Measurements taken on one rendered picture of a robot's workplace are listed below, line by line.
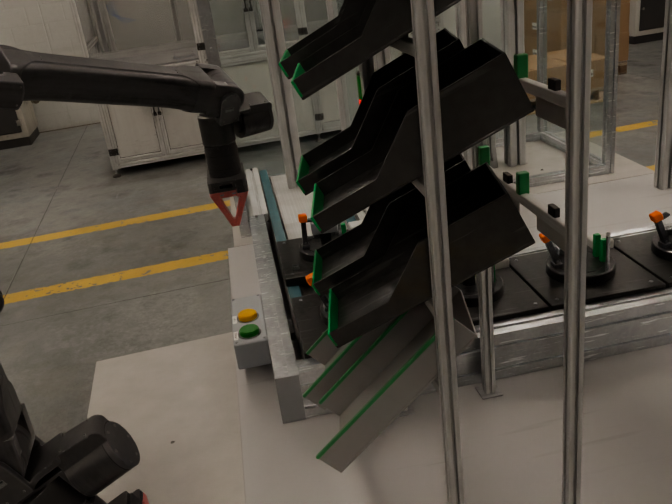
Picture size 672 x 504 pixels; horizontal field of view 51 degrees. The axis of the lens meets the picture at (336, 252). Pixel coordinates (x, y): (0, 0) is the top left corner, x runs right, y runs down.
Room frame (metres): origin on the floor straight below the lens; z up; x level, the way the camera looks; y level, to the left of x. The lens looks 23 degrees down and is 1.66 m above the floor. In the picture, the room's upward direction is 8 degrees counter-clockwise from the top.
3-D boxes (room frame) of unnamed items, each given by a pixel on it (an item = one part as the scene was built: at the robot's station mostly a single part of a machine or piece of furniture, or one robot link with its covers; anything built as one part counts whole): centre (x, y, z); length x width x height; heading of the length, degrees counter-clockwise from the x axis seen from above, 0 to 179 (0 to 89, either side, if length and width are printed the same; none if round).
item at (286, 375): (1.52, 0.16, 0.91); 0.89 x 0.06 x 0.11; 7
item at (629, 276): (1.32, -0.51, 1.01); 0.24 x 0.24 x 0.13; 7
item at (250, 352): (1.32, 0.20, 0.93); 0.21 x 0.07 x 0.06; 7
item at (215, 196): (1.20, 0.17, 1.27); 0.07 x 0.07 x 0.09; 7
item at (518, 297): (1.29, -0.27, 1.01); 0.24 x 0.24 x 0.13; 7
